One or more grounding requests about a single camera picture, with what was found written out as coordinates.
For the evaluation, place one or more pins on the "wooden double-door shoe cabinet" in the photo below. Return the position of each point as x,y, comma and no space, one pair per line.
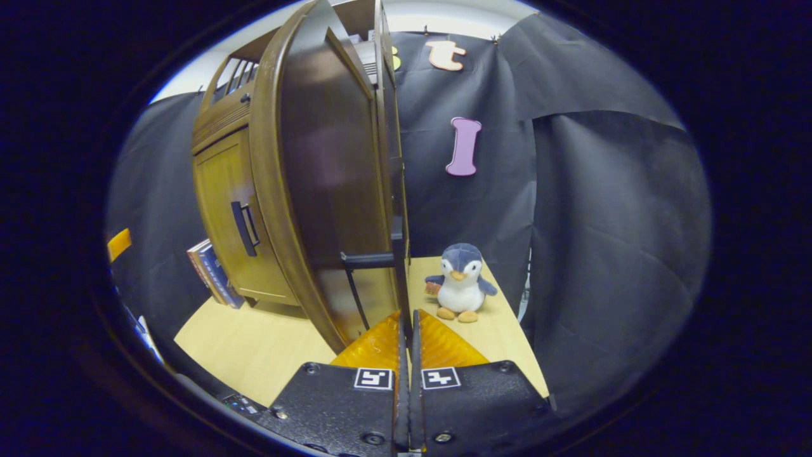
260,41

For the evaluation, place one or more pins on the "wooden cabinet drawer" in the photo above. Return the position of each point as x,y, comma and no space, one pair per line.
219,117

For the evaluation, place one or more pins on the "wooden shoe cabinet door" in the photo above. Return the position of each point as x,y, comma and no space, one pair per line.
330,178
222,190

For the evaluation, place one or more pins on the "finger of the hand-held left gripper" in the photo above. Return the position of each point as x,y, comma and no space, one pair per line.
119,244

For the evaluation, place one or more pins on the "red-brown book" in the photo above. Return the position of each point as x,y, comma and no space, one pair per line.
198,263

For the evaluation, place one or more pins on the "brown book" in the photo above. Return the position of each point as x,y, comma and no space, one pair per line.
204,266

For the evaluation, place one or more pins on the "black backdrop cloth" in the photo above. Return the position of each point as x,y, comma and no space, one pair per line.
602,222

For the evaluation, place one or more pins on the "penguin plush toy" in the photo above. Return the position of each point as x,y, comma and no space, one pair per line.
460,292

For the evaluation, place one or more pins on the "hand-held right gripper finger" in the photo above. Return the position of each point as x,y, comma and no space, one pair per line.
415,406
401,406

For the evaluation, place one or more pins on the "blue book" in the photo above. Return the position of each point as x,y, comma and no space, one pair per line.
219,276

